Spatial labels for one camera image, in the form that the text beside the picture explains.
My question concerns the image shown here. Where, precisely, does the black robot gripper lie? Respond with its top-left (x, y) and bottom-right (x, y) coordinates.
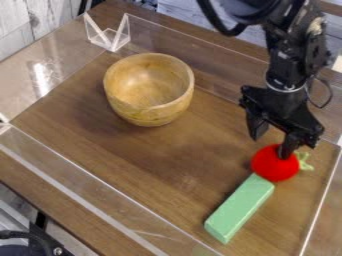
top-left (239, 85), bottom-right (325, 160)

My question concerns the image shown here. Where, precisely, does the red plush strawberry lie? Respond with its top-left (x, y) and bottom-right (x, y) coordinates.
top-left (251, 144), bottom-right (314, 182)

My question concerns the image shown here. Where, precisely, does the green rectangular block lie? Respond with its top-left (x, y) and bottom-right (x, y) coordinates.
top-left (205, 174), bottom-right (275, 244)

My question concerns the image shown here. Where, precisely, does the wooden bowl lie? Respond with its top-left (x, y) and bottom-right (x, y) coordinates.
top-left (103, 53), bottom-right (195, 127)

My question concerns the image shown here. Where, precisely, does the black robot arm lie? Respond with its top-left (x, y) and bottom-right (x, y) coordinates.
top-left (197, 0), bottom-right (330, 159)

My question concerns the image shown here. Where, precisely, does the black metal clamp base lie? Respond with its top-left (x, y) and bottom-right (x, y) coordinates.
top-left (28, 212), bottom-right (75, 256)

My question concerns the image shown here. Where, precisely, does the clear acrylic tray wall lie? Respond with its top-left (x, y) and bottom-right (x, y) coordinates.
top-left (0, 13), bottom-right (341, 256)

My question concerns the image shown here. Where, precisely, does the clear acrylic corner bracket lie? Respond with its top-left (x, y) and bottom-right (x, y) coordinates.
top-left (83, 13), bottom-right (131, 52)

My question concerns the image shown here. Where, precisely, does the black cable bottom left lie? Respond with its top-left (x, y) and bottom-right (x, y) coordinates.
top-left (0, 228), bottom-right (44, 256)

